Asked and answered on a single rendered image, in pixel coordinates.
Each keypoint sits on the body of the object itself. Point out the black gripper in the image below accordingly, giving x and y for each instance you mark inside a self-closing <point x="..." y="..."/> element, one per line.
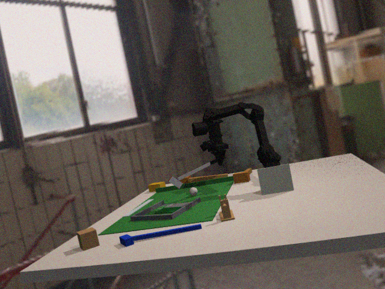
<point x="219" y="149"/>

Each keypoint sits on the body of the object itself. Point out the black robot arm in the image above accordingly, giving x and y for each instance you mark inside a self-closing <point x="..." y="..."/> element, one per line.
<point x="212" y="119"/>

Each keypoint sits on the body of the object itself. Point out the green mat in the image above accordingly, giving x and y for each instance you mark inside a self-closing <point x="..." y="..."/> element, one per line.
<point x="205" y="211"/>

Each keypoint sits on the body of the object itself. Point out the yellow rectangular block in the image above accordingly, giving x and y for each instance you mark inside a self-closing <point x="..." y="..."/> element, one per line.
<point x="153" y="186"/>

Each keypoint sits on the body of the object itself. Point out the white golf ball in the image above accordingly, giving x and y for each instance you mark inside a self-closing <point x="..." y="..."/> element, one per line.
<point x="193" y="191"/>

